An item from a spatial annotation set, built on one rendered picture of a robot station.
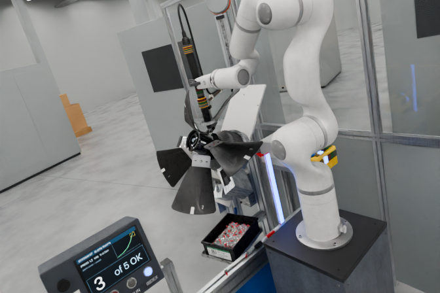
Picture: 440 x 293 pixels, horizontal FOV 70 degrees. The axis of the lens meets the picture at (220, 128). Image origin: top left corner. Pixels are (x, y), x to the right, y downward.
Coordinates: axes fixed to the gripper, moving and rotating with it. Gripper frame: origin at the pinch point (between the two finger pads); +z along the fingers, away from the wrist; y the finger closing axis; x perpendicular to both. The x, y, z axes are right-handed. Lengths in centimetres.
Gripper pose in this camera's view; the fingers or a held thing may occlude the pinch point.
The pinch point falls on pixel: (196, 80)
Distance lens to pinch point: 144.9
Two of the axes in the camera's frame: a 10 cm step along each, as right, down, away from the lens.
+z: -6.2, -0.7, 7.8
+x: -2.4, -9.3, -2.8
